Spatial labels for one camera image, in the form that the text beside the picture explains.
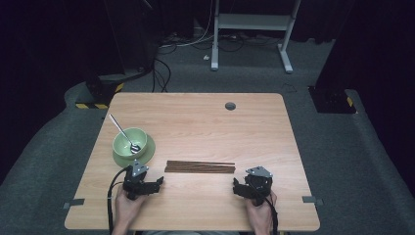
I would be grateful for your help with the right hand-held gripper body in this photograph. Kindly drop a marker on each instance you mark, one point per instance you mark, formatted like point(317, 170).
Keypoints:
point(259, 184)

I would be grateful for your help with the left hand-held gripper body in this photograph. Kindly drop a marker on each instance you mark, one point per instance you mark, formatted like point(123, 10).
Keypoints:
point(135, 182)

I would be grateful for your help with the brown wooden chopstick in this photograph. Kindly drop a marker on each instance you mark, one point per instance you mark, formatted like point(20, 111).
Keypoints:
point(200, 169)
point(200, 165)
point(200, 162)

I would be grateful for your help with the person's left hand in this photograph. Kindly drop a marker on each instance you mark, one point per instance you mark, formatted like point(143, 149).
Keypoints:
point(125, 210)

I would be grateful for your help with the person's right hand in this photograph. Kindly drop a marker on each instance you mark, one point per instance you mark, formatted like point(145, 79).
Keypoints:
point(262, 215)

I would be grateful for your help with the green ceramic saucer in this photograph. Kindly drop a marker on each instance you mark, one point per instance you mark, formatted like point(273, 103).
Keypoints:
point(149, 152)

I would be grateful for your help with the metal spoon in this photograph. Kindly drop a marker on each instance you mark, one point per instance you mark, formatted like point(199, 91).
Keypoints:
point(135, 149)

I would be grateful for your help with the green ceramic bowl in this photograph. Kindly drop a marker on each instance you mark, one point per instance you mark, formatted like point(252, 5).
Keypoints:
point(121, 147)

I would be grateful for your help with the grey tape strip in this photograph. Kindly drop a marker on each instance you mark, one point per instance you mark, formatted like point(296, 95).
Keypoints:
point(312, 199)
point(74, 202)

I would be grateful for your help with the black stand base striped tape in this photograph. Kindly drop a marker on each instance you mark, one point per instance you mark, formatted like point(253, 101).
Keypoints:
point(99, 88)
point(331, 101)

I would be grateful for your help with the small white plug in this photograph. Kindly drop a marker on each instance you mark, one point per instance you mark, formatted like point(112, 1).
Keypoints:
point(206, 57)

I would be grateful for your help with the dark curtain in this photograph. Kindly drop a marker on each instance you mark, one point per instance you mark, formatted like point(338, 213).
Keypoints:
point(42, 49)
point(375, 45)

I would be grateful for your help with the white metal stand frame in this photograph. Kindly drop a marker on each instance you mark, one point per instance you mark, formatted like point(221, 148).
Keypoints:
point(254, 22)

